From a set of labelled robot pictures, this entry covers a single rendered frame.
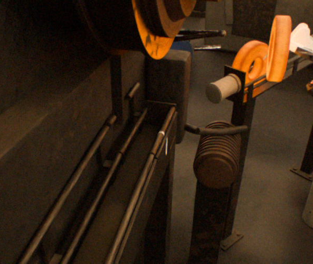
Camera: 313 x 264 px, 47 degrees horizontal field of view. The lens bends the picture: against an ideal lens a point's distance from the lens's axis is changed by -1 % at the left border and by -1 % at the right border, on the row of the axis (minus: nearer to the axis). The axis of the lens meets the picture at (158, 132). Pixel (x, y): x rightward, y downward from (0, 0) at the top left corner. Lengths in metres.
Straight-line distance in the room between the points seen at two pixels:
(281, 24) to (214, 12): 2.60
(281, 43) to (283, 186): 1.09
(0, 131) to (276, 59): 0.61
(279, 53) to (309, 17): 2.43
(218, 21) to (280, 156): 1.75
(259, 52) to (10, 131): 0.83
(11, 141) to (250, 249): 1.20
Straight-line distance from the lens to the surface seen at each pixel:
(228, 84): 1.04
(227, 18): 3.40
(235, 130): 1.07
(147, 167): 0.64
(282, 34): 0.86
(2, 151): 0.41
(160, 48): 0.60
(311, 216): 1.63
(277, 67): 0.87
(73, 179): 0.55
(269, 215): 1.66
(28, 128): 0.45
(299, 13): 3.29
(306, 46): 0.91
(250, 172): 1.88
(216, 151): 1.02
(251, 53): 1.09
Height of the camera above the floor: 1.09
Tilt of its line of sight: 31 degrees down
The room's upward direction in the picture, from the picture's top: 2 degrees clockwise
